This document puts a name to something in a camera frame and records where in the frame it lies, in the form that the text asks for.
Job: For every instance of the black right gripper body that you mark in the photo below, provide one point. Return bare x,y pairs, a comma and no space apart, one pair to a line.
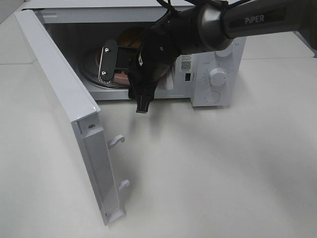
145,75

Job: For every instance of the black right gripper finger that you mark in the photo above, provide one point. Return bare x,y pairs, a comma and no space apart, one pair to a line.
143,101

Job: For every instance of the pink round plate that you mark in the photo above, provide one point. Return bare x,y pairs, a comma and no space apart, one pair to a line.
119,78

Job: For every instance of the burger with bun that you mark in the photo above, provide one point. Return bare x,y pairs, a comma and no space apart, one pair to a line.
129,35

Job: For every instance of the white microwave door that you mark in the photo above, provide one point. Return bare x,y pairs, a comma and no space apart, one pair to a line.
76,113

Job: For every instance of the round door release button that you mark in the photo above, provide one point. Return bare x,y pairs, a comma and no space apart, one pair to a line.
212,97

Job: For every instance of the white timer knob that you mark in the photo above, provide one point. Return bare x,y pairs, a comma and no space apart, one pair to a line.
218,77

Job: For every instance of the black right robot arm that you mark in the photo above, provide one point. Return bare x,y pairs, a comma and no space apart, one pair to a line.
210,26

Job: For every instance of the glass microwave turntable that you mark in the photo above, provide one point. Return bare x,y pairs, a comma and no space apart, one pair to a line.
90,70

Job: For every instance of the white microwave oven body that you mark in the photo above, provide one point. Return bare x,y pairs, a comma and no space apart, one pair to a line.
70,38

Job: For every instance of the upper white power knob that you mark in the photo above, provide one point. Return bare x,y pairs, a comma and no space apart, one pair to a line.
226,52

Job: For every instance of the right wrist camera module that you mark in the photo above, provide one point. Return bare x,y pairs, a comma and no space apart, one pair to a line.
115,58

